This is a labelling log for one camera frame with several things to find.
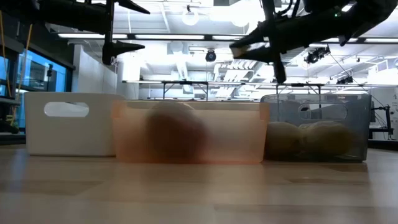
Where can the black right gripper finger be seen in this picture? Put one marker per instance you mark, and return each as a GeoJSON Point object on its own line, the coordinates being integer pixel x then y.
{"type": "Point", "coordinates": [264, 56]}
{"type": "Point", "coordinates": [258, 37]}

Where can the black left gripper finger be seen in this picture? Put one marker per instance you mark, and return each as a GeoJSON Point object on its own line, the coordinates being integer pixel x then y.
{"type": "Point", "coordinates": [130, 4]}
{"type": "Point", "coordinates": [115, 48]}

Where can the dark red bell pepper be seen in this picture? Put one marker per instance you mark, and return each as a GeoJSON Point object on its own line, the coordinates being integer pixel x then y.
{"type": "Point", "coordinates": [174, 133]}

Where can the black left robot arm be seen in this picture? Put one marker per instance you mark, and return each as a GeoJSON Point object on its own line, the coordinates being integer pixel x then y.
{"type": "Point", "coordinates": [46, 12]}

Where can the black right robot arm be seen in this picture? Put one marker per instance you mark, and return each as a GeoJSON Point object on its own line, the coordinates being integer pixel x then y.
{"type": "Point", "coordinates": [326, 21]}

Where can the ceiling light strip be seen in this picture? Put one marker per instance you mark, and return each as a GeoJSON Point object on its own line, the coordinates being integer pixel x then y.
{"type": "Point", "coordinates": [81, 36]}
{"type": "Point", "coordinates": [381, 40]}
{"type": "Point", "coordinates": [169, 36]}

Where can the round white ceiling lamp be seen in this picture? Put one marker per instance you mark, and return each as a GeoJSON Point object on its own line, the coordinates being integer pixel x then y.
{"type": "Point", "coordinates": [186, 21]}

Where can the long background table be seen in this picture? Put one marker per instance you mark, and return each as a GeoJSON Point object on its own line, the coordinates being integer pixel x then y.
{"type": "Point", "coordinates": [186, 82]}

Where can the blue glass window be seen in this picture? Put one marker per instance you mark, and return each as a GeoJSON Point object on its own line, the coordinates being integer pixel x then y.
{"type": "Point", "coordinates": [37, 74]}

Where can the orange translucent plastic basket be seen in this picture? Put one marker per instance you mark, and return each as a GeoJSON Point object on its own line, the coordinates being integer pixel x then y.
{"type": "Point", "coordinates": [236, 137]}

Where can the white plastic basket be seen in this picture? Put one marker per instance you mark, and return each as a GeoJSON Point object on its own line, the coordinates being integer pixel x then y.
{"type": "Point", "coordinates": [68, 137]}

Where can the grey translucent plastic basket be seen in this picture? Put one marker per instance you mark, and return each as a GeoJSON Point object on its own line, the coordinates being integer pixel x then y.
{"type": "Point", "coordinates": [360, 109]}

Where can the black equipment stand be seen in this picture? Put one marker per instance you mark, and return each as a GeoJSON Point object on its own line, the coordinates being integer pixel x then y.
{"type": "Point", "coordinates": [387, 121]}

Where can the black ceiling camera rig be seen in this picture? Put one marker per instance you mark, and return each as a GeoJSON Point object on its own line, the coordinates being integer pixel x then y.
{"type": "Point", "coordinates": [315, 56]}

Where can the round hanging black camera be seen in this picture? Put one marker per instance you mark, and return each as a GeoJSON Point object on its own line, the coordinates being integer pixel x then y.
{"type": "Point", "coordinates": [211, 56]}

